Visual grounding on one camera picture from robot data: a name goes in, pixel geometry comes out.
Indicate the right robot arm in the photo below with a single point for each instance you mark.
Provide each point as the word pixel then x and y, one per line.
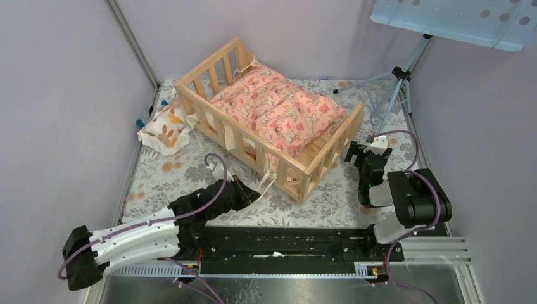
pixel 418 200

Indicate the light blue perforated panel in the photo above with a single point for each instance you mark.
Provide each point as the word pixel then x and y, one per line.
pixel 502 24

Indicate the pink patterned bed cushion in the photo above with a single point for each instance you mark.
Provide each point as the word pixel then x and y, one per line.
pixel 276 109

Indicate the blue toy item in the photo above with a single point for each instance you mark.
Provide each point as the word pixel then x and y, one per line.
pixel 155 113

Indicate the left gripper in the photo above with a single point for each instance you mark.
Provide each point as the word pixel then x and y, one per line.
pixel 246 196

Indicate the grey diagonal pole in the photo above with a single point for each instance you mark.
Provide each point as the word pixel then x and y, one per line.
pixel 132 42

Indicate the wooden pet bed frame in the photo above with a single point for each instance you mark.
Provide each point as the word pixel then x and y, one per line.
pixel 296 175

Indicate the black tripod stand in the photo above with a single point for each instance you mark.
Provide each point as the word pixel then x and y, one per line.
pixel 398 92

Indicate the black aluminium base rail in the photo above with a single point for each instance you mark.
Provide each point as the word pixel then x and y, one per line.
pixel 310 252

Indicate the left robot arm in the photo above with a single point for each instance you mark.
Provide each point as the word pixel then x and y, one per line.
pixel 90 255

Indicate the floral small pillow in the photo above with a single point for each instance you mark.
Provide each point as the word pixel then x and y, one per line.
pixel 168 131

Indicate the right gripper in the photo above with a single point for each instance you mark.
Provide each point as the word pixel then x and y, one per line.
pixel 362 151

